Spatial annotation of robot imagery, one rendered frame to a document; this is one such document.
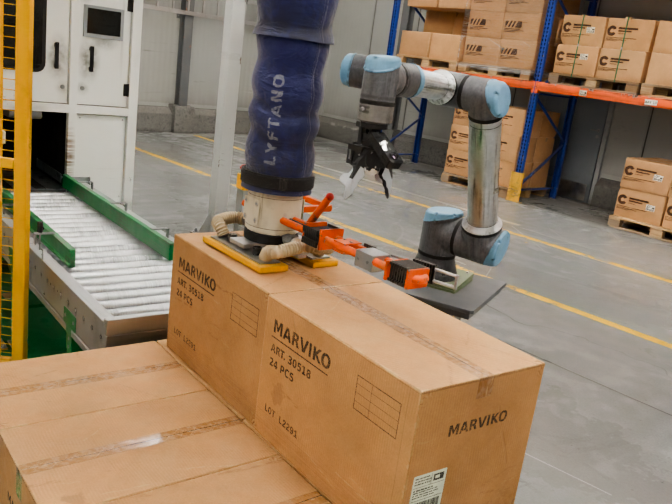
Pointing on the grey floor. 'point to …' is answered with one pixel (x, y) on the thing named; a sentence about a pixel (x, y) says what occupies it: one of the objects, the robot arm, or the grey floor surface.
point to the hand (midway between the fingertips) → (368, 200)
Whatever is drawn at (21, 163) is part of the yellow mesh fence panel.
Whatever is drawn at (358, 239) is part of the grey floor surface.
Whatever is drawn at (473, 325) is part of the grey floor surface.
